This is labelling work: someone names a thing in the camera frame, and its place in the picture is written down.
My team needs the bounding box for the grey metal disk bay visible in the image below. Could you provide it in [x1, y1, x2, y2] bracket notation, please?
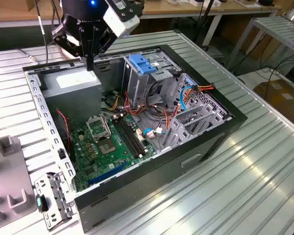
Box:
[159, 104, 233, 152]

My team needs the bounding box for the blue data wire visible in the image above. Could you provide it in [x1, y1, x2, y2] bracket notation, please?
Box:
[179, 83, 199, 112]

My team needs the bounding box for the CPU socket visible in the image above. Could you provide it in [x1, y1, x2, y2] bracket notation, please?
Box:
[98, 138, 118, 156]

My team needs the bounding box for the grey metal drive cage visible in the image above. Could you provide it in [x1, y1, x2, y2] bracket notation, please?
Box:
[122, 53, 182, 108]

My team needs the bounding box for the wooden workbench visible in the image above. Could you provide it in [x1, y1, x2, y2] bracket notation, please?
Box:
[0, 0, 282, 29]

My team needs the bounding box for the metal expansion bracket retainer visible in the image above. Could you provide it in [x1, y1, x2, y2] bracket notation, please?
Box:
[34, 171, 75, 232]

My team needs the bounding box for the orange red wire bundle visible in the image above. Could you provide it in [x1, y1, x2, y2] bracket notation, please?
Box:
[124, 90, 179, 138]

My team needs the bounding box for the black open PC case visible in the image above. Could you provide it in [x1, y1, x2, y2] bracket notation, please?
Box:
[22, 44, 248, 235]

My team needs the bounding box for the grey parts rack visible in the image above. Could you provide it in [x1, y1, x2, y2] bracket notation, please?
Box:
[0, 136, 40, 235]

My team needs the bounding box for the large brown cardboard box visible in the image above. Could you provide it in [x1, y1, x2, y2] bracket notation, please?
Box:
[253, 78, 294, 128]

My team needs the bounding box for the black looped cable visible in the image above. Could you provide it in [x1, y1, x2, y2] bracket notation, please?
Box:
[147, 80, 170, 117]

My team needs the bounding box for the black RAM slot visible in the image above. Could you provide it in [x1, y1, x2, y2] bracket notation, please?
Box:
[112, 118, 141, 159]
[119, 116, 147, 155]

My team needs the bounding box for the black teal release latch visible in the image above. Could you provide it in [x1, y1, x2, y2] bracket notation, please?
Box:
[35, 194, 49, 212]

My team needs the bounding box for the metal socket cover frame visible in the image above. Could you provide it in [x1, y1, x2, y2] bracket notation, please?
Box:
[85, 115, 112, 142]

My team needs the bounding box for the yellow orange wire bundle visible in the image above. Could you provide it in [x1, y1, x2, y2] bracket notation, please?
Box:
[107, 94, 122, 111]

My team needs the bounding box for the green motherboard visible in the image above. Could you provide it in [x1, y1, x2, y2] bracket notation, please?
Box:
[70, 114, 157, 193]

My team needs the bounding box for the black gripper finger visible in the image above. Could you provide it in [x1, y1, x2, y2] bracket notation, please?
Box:
[90, 25, 113, 71]
[50, 23, 91, 71]

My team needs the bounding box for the grey cable with metal plug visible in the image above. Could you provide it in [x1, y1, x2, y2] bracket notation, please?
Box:
[14, 0, 49, 65]

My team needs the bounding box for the grey power supply unit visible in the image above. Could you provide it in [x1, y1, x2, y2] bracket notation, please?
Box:
[40, 67, 103, 123]

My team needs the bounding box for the blue plastic drive latch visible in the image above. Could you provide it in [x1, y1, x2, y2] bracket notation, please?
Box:
[129, 54, 147, 66]
[138, 61, 158, 75]

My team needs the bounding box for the blue expansion slot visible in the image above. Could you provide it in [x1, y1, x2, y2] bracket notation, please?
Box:
[88, 163, 128, 187]

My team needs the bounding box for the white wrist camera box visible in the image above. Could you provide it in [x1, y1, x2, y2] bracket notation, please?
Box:
[102, 0, 141, 39]

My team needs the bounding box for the thin red fan wire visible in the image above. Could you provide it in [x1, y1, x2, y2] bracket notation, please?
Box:
[55, 109, 72, 149]

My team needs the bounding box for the small blue white wire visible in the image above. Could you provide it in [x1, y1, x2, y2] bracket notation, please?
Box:
[142, 127, 169, 138]

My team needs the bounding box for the orange red power wire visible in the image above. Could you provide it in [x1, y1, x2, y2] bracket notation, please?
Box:
[185, 83, 216, 105]

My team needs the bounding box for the metal slat side table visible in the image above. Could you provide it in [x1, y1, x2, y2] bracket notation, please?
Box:
[226, 17, 294, 74]

